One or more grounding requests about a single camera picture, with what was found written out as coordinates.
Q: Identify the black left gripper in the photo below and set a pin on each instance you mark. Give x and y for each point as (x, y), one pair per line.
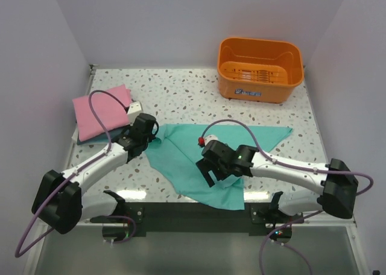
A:
(151, 137)

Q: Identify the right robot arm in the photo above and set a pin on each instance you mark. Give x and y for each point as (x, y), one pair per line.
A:
(330, 187)

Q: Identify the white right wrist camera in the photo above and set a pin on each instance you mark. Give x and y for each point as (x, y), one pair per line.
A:
(203, 141)

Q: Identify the orange plastic basket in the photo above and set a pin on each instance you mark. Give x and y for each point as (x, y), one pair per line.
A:
(258, 70)

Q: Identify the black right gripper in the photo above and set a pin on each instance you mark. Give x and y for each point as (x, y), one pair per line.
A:
(205, 165)

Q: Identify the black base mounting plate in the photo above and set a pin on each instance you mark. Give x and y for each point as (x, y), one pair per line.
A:
(256, 219)

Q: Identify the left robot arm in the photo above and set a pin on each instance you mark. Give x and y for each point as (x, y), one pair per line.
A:
(60, 201)

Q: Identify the folded pink t-shirt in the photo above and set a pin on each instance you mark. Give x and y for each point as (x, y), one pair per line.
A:
(102, 112)

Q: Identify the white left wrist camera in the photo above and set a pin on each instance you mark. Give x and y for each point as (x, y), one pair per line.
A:
(134, 110)

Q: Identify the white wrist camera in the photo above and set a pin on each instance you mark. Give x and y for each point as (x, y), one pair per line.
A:
(134, 110)
(203, 141)

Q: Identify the folded turquoise t-shirt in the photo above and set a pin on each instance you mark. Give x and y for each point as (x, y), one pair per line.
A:
(102, 140)

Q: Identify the mint green t-shirt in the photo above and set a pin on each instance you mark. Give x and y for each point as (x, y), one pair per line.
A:
(174, 153)

